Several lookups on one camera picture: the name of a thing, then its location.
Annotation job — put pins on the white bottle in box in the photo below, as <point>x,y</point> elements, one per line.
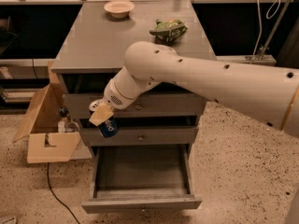
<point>61,126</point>

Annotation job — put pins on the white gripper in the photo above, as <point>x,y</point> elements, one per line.
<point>112,96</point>

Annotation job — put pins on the grey drawer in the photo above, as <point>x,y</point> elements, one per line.
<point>149,177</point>
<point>143,131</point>
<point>165,100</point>

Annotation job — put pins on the grey drawer cabinet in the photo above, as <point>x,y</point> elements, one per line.
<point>97,41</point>

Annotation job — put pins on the grey middle drawer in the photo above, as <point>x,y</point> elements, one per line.
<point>143,131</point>

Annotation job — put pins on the grey bottom drawer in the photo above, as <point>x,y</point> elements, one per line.
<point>149,177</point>

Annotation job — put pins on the green chip bag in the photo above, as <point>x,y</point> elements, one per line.
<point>168,31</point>

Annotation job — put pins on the blue pepsi can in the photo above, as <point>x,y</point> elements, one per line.
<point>109,128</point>

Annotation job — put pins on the grey top drawer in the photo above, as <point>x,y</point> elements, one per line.
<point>165,100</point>

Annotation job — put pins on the open cardboard box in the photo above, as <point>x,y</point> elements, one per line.
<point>40,126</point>

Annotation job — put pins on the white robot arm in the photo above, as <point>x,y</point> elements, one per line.
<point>264,93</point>

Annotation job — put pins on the metal stand pole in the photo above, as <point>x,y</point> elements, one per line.
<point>277,5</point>

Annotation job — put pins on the white bowl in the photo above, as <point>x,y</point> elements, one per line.
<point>119,9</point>

